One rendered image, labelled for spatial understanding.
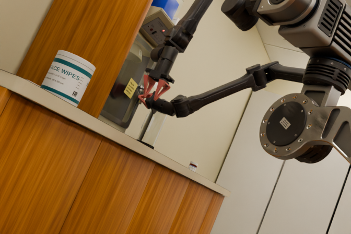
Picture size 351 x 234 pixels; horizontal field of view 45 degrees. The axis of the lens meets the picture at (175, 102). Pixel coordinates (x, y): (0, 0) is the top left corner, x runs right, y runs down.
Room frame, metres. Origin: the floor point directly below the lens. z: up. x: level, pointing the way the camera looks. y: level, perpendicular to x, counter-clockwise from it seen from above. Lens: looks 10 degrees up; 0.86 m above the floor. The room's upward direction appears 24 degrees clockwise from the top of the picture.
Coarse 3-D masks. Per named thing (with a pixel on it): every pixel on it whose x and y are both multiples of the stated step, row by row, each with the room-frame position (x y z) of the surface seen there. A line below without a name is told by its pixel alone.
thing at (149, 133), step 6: (150, 114) 2.11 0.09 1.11; (156, 114) 2.10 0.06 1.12; (162, 114) 2.10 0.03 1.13; (150, 120) 2.10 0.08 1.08; (156, 120) 2.10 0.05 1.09; (162, 120) 2.11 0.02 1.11; (144, 126) 2.11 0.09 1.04; (150, 126) 2.10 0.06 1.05; (156, 126) 2.10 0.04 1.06; (144, 132) 2.10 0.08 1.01; (150, 132) 2.10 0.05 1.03; (156, 132) 2.11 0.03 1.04; (138, 138) 2.12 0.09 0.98; (144, 138) 2.10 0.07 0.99; (150, 138) 2.10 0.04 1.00; (156, 138) 2.12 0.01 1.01; (150, 144) 2.10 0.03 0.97
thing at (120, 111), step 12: (132, 48) 1.86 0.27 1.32; (144, 48) 1.94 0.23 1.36; (132, 60) 1.90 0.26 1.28; (144, 60) 1.98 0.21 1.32; (120, 72) 1.86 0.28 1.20; (132, 72) 1.93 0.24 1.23; (144, 72) 2.01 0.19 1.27; (120, 84) 1.89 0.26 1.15; (108, 96) 1.85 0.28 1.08; (120, 96) 1.93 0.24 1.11; (132, 96) 2.01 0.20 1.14; (108, 108) 1.89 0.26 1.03; (120, 108) 1.96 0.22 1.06; (132, 108) 2.04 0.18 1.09; (120, 120) 2.00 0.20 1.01
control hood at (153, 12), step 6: (150, 6) 1.78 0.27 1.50; (150, 12) 1.78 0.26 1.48; (156, 12) 1.77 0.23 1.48; (162, 12) 1.77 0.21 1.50; (150, 18) 1.79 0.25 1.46; (162, 18) 1.81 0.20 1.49; (168, 18) 1.83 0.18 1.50; (144, 24) 1.81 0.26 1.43; (168, 24) 1.86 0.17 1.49; (174, 24) 1.89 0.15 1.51; (144, 30) 1.86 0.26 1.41
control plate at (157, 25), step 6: (156, 18) 1.80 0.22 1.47; (150, 24) 1.82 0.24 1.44; (156, 24) 1.84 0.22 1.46; (162, 24) 1.85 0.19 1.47; (156, 30) 1.88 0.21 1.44; (150, 36) 1.91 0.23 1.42; (156, 36) 1.92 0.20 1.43; (162, 36) 1.93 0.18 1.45; (156, 42) 1.96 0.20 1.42; (162, 42) 1.98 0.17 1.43
